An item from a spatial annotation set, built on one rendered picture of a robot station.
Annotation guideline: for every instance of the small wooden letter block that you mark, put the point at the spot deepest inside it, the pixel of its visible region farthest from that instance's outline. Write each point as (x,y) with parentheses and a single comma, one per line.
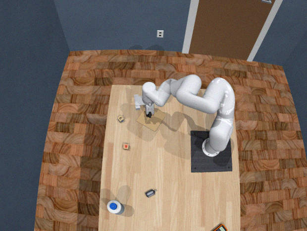
(126,147)

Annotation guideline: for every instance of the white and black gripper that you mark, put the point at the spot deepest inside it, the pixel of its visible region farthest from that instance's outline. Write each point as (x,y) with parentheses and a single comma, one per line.
(149,110)

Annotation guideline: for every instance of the tan square mat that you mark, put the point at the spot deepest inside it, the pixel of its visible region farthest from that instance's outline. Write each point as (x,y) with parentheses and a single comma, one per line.
(153,122)

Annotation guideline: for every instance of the small cream letter block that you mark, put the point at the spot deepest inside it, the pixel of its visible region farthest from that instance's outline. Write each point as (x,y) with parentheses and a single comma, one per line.
(121,119)

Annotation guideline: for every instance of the white bottle with blue cap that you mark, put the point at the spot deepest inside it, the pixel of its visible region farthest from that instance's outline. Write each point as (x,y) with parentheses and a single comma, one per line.
(115,207)

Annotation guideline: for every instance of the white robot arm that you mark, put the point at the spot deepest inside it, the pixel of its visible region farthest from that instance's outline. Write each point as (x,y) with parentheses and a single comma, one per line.
(219,97)

